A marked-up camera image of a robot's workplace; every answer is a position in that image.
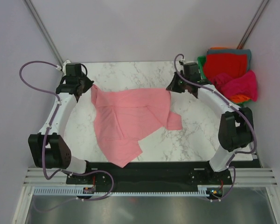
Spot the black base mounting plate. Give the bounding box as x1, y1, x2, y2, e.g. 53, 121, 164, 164
66, 161, 229, 192

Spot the green plastic bin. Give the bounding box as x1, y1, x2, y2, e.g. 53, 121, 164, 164
197, 56, 251, 107

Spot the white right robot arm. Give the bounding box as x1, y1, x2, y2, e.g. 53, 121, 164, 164
166, 72, 257, 184

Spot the left aluminium frame post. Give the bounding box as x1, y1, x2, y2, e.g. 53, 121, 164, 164
23, 0, 64, 65

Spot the right aluminium frame post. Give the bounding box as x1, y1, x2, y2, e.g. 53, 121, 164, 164
237, 0, 271, 49

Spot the pink t-shirt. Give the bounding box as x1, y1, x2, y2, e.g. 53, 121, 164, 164
91, 85, 182, 168

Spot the aluminium frame post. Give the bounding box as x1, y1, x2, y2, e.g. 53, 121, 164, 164
237, 0, 271, 49
23, 0, 64, 65

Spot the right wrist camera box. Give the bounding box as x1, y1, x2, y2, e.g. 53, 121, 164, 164
183, 62, 200, 76

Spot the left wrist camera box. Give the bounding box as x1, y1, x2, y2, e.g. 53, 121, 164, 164
64, 63, 82, 77

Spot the red t-shirt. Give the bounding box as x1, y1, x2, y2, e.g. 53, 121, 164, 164
203, 53, 248, 80

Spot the aluminium front rail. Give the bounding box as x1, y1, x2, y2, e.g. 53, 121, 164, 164
24, 168, 277, 187

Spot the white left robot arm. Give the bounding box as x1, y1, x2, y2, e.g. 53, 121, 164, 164
28, 73, 93, 183

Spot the white slotted cable duct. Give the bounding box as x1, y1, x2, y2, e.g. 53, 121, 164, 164
33, 186, 215, 197

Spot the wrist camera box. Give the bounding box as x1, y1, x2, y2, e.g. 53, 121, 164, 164
64, 63, 82, 77
183, 62, 200, 76

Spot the magenta t-shirt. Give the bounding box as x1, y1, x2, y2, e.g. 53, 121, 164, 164
210, 70, 258, 102

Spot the grey t-shirt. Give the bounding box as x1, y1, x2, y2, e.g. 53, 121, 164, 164
207, 48, 252, 70

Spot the orange t-shirt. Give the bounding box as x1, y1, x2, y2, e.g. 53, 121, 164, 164
229, 94, 251, 104

